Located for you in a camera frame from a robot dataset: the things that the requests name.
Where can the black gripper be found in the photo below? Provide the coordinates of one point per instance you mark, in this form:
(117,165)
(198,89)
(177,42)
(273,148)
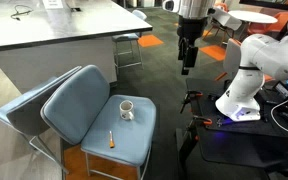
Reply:
(189,30)

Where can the white ceramic mug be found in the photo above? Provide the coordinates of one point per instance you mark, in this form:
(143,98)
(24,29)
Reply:
(126,110)

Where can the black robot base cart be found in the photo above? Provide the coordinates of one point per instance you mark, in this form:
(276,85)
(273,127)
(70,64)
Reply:
(217,144)

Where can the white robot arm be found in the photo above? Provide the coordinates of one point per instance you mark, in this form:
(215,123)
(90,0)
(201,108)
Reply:
(261,55)

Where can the white shell chair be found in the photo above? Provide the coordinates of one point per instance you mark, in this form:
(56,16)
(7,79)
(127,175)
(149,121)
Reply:
(222,20)

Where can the orange chair far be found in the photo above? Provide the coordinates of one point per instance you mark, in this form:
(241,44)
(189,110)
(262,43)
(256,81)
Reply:
(221,6)

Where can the blue padded front chair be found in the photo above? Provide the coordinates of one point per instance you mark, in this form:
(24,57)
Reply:
(83,111)

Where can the blue padded chair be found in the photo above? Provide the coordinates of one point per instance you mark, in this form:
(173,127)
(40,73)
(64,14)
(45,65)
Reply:
(83,111)
(23,113)

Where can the blue padded rear chair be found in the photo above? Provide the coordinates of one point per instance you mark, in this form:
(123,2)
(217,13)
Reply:
(23,113)

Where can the upper orange black clamp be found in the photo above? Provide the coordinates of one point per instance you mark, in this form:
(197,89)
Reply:
(191,95)

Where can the orange black clamp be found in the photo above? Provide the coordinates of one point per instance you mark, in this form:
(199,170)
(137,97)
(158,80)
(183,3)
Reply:
(191,95)
(199,121)

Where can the blue stool behind counter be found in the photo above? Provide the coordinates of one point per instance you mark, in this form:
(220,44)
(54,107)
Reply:
(129,37)

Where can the white round table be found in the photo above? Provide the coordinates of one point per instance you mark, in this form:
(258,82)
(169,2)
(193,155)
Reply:
(251,17)

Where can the lower orange black clamp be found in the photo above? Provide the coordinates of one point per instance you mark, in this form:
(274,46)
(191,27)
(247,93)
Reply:
(199,121)

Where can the white paper sign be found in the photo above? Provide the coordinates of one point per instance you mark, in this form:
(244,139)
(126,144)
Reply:
(52,4)

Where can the grey counter table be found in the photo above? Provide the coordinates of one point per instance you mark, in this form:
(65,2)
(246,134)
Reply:
(38,43)

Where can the orange handled marker pen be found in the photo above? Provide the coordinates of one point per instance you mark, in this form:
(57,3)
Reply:
(112,144)

